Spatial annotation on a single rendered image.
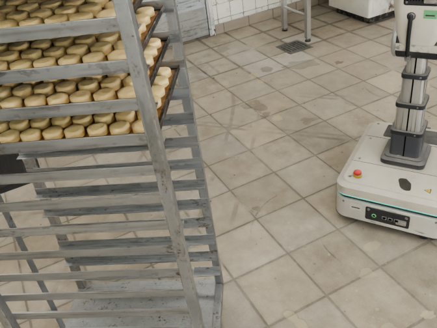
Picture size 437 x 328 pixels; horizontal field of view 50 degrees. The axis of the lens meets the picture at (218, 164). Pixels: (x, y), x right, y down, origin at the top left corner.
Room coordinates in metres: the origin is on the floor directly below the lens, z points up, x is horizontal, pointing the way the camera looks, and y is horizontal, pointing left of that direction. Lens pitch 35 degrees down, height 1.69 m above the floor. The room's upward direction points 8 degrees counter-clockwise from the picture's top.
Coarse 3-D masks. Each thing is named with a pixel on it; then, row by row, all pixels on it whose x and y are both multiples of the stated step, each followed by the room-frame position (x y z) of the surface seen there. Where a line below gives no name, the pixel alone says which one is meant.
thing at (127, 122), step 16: (160, 80) 1.24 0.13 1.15; (160, 96) 1.16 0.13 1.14; (128, 112) 1.07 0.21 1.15; (160, 112) 1.08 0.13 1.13; (0, 128) 1.10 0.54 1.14; (16, 128) 1.09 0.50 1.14; (32, 128) 1.06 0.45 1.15; (48, 128) 1.05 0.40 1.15; (64, 128) 1.07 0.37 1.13; (80, 128) 1.02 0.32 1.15; (96, 128) 1.01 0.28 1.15; (112, 128) 1.00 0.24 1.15; (128, 128) 1.00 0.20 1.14
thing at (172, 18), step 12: (168, 24) 1.36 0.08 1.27; (180, 36) 1.36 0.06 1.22; (180, 48) 1.36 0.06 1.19; (180, 72) 1.36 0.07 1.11; (180, 84) 1.36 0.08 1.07; (192, 108) 1.36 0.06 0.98; (192, 132) 1.36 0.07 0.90; (192, 156) 1.36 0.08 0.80; (204, 192) 1.36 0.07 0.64; (204, 216) 1.36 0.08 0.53; (216, 240) 1.38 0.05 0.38; (216, 264) 1.36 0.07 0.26; (216, 276) 1.36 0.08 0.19
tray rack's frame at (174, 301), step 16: (32, 160) 1.45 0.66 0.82; (16, 240) 1.22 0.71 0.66; (64, 240) 1.45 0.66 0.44; (32, 272) 1.22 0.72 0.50; (80, 288) 1.44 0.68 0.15; (96, 288) 1.43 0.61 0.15; (112, 288) 1.42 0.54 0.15; (128, 288) 1.40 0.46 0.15; (144, 288) 1.39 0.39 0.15; (160, 288) 1.38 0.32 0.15; (208, 288) 1.34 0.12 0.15; (0, 304) 1.00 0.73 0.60; (48, 304) 1.22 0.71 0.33; (80, 304) 1.36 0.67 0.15; (96, 304) 1.34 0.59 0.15; (112, 304) 1.33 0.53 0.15; (128, 304) 1.32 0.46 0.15; (144, 304) 1.31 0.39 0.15; (160, 304) 1.29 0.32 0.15; (176, 304) 1.28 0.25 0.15; (208, 304) 1.26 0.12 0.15; (0, 320) 1.00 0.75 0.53; (80, 320) 1.27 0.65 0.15; (96, 320) 1.26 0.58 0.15; (112, 320) 1.25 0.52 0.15; (128, 320) 1.24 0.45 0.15; (144, 320) 1.22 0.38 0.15; (160, 320) 1.21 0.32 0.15; (176, 320) 1.20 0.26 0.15; (208, 320) 1.18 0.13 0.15
